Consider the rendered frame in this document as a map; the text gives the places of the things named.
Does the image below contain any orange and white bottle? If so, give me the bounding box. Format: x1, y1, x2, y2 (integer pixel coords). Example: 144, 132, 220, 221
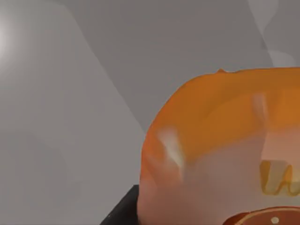
137, 67, 300, 225

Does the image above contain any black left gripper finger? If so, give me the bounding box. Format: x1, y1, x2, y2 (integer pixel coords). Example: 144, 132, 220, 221
99, 184, 142, 225

